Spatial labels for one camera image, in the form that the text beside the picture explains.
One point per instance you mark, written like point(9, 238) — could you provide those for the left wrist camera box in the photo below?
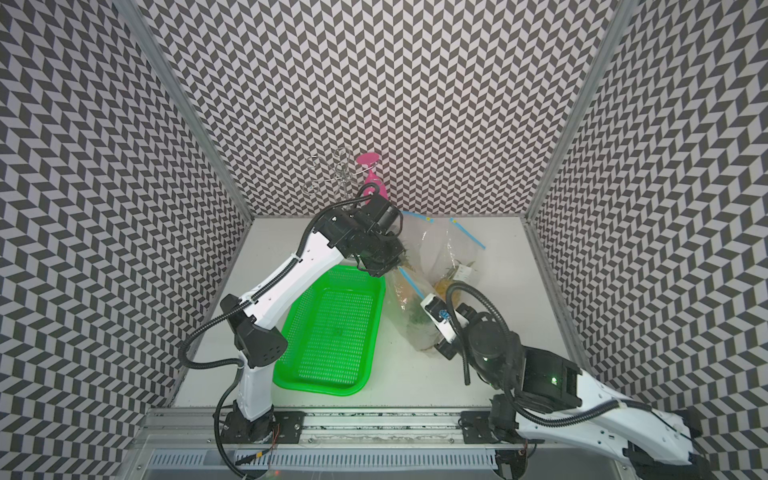
point(380, 214)

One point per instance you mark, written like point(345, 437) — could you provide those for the aluminium corner post right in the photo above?
point(614, 34)

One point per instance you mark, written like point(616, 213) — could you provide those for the clear zip-top bag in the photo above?
point(450, 243)
point(415, 232)
point(405, 290)

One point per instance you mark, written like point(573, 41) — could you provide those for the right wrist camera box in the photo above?
point(436, 309)

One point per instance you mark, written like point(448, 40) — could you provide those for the aluminium corner post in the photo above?
point(614, 34)
point(135, 21)

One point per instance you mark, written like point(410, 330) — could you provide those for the green plastic basket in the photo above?
point(332, 333)

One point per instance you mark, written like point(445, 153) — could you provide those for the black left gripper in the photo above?
point(394, 257)

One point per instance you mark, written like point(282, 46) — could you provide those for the aluminium front rail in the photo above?
point(178, 443)

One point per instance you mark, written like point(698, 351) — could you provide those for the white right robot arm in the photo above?
point(544, 397)

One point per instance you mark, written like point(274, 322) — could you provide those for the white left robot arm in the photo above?
point(253, 318)

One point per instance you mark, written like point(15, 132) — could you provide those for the aluminium corner post left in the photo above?
point(135, 21)

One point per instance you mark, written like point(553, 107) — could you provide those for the pink plastic wine glass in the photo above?
point(373, 183)

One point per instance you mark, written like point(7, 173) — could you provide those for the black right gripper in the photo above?
point(471, 314)

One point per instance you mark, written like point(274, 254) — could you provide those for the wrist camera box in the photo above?
point(380, 214)
point(436, 309)

